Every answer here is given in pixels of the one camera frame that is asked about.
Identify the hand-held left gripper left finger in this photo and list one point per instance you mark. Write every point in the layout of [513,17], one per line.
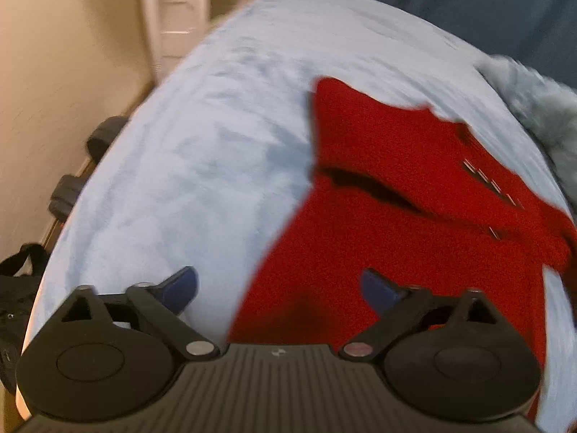
[181,286]

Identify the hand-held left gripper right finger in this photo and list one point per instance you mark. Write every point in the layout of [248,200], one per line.
[375,289]

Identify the red knit sweater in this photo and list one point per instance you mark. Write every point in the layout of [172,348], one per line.
[383,234]

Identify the bed with light blue sheet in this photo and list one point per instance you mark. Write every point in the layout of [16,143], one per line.
[180,167]

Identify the black dumbbell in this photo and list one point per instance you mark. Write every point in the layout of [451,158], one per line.
[106,133]
[66,194]

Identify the black bag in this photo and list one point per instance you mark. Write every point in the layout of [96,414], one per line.
[13,315]

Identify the light blue fleece blanket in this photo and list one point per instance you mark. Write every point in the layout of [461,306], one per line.
[541,99]

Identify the white shelf unit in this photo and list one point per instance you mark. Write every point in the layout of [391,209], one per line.
[189,4]

